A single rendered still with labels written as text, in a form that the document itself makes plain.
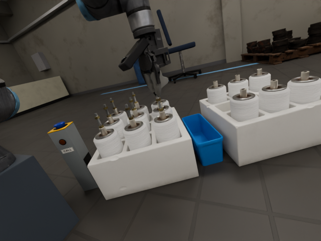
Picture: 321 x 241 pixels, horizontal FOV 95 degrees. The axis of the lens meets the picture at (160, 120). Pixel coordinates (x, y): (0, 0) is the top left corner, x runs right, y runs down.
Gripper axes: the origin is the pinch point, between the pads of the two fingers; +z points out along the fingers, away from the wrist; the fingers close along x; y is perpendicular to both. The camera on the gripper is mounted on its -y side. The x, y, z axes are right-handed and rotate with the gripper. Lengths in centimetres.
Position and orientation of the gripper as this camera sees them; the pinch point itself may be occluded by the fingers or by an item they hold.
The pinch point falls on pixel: (155, 94)
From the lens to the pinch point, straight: 53.8
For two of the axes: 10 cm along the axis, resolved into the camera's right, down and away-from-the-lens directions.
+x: -6.1, -1.5, 7.8
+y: 7.5, -4.3, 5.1
